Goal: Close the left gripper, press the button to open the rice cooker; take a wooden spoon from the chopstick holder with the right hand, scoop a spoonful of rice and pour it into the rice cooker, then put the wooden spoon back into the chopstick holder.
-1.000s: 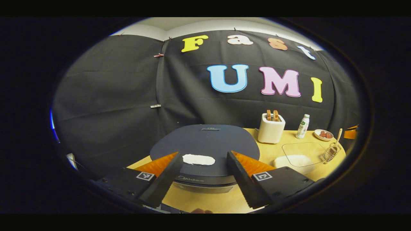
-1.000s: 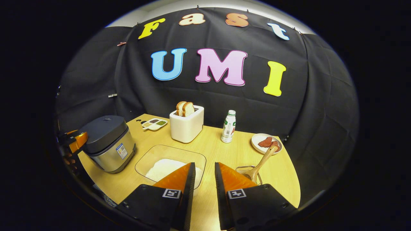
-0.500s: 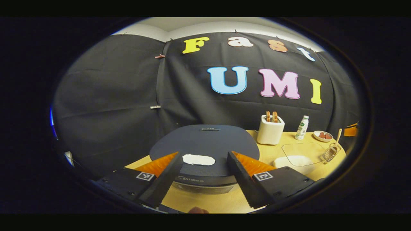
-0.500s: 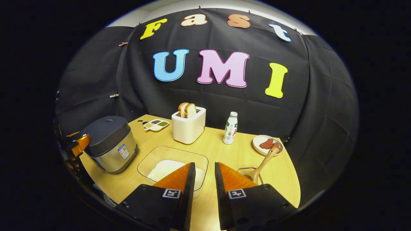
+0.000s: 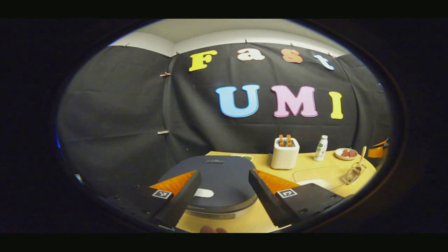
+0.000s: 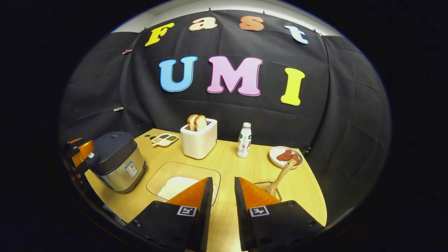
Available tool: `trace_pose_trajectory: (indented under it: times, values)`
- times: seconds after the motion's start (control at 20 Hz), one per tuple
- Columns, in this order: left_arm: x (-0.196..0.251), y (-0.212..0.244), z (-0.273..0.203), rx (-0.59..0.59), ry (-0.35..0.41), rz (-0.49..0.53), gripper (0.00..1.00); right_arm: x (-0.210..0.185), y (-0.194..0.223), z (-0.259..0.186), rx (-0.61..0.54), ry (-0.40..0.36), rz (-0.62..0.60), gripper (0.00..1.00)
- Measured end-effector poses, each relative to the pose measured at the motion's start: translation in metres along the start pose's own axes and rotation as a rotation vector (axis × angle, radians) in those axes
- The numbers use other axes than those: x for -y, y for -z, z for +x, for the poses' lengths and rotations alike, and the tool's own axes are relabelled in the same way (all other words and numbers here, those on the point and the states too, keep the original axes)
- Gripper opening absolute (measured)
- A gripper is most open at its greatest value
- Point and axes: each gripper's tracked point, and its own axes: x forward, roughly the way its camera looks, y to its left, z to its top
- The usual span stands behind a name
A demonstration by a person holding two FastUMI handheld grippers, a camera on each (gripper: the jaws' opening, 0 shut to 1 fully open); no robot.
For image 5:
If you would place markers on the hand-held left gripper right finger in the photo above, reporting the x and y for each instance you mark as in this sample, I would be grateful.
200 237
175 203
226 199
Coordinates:
262 196

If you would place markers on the toast bread slice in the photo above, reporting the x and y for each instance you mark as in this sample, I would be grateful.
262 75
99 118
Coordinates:
281 140
289 140

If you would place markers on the dark grey rice cooker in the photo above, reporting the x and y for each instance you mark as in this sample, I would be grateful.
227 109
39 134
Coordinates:
224 175

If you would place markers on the red meat slice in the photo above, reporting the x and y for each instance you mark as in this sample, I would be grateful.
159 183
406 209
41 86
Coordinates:
352 153
345 153

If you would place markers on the white toaster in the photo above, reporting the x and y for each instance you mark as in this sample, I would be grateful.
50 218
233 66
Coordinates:
284 157

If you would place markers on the white divided condiment dish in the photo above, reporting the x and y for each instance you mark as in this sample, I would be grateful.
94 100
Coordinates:
245 157

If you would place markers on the white round plate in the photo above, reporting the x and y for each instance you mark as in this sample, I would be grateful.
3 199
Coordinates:
338 154

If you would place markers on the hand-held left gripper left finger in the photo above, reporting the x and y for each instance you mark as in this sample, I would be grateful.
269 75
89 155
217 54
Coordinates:
187 197

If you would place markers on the silver clip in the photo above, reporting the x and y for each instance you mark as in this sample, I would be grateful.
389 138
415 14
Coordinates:
163 132

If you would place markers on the white drink bottle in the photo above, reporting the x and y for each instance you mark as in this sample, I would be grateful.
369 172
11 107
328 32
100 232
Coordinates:
320 150

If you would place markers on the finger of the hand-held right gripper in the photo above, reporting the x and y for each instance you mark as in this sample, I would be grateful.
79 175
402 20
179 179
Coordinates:
377 151

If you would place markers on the black backdrop cloth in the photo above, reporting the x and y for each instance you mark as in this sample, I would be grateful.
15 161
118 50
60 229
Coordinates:
112 115

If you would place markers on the clear box of rice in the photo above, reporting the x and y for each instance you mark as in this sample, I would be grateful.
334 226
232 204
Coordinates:
315 173

